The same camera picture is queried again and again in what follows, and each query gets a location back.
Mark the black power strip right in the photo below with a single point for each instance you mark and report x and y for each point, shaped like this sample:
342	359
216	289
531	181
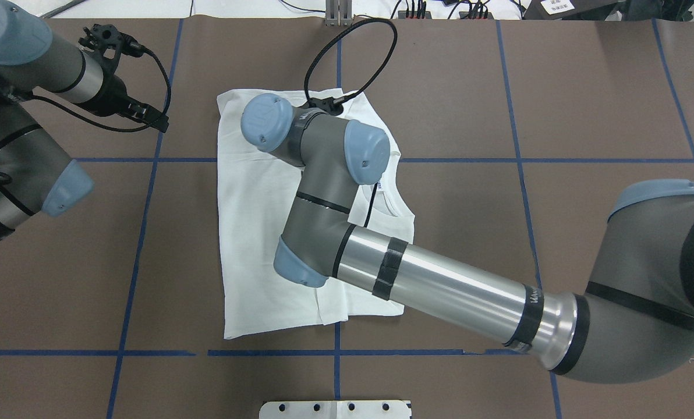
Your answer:
476	10

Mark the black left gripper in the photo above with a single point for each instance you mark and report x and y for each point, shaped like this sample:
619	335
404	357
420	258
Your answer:
113	94

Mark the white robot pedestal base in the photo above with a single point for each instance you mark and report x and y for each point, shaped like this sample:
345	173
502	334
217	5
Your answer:
337	409

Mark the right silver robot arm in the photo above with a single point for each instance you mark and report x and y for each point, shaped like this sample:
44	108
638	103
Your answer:
632	322

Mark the black power strip left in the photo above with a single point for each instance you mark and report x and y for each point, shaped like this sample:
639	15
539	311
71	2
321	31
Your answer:
411	10

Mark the black power strip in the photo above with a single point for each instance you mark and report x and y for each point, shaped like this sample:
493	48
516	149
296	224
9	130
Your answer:
476	10
411	10

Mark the grey aluminium frame post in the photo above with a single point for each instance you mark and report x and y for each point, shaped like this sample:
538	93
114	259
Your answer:
338	13

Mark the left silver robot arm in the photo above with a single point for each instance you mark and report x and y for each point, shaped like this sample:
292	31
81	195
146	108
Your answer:
36	173

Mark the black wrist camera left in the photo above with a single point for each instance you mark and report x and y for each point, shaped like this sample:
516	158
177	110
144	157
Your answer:
105	44

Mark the white long-sleeve printed shirt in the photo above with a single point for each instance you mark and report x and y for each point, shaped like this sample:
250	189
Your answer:
255	192

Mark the dark box with label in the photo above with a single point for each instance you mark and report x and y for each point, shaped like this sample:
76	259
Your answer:
572	10

